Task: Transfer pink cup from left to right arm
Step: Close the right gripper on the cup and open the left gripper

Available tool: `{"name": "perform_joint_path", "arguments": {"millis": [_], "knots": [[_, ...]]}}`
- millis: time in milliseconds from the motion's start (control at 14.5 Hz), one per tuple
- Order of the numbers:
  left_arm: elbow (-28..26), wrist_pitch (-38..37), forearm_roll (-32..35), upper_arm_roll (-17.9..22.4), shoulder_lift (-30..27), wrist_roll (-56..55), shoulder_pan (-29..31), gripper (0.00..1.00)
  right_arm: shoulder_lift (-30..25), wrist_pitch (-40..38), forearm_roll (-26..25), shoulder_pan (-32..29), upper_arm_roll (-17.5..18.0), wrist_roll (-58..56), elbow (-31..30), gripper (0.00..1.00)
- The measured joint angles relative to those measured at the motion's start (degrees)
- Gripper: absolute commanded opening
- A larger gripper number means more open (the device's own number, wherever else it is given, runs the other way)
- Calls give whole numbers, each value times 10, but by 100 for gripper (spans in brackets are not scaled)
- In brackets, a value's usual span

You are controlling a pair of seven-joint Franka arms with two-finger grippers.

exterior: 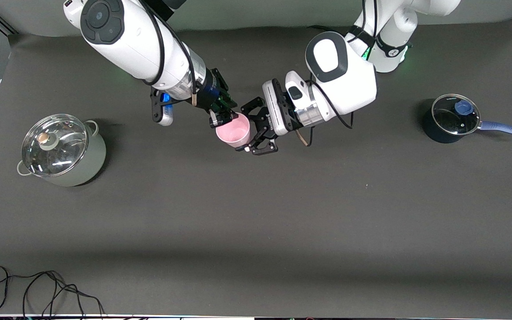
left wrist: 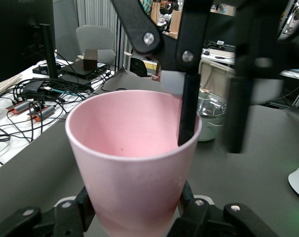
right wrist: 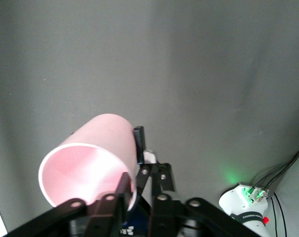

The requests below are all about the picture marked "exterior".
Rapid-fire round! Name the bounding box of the pink plastic cup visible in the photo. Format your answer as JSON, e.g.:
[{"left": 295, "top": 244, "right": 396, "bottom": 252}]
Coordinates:
[{"left": 216, "top": 112, "right": 251, "bottom": 148}]

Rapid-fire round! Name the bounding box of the dark blue saucepan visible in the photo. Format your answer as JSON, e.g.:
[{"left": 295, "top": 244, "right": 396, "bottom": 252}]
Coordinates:
[{"left": 422, "top": 93, "right": 512, "bottom": 144}]

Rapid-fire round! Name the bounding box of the glass lid with blue knob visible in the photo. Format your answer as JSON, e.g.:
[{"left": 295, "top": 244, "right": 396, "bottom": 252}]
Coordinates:
[{"left": 432, "top": 94, "right": 481, "bottom": 136}]

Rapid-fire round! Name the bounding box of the glass pot lid, beige knob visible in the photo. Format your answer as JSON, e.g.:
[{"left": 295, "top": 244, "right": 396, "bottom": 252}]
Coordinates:
[{"left": 21, "top": 114, "right": 88, "bottom": 177}]

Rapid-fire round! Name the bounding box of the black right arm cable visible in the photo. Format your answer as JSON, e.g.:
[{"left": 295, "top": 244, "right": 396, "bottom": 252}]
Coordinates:
[{"left": 138, "top": 0, "right": 198, "bottom": 107}]

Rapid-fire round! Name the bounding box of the thin black loose cable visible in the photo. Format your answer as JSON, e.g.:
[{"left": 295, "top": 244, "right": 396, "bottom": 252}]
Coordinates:
[{"left": 0, "top": 266, "right": 105, "bottom": 317}]

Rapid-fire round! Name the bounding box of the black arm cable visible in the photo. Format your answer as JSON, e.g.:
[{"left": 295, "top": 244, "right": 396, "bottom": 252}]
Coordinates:
[
  {"left": 138, "top": 0, "right": 198, "bottom": 107},
  {"left": 295, "top": 0, "right": 379, "bottom": 147}
]

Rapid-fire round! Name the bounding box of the dark grey table cloth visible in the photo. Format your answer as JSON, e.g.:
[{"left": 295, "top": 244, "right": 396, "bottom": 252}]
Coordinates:
[{"left": 0, "top": 18, "right": 512, "bottom": 317}]

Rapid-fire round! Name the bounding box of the pale green cooking pot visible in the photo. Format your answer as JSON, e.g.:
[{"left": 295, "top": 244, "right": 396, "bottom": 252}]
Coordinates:
[{"left": 17, "top": 114, "right": 106, "bottom": 187}]

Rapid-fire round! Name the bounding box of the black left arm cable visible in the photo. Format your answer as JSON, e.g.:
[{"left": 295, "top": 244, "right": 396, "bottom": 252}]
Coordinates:
[{"left": 295, "top": 0, "right": 379, "bottom": 147}]

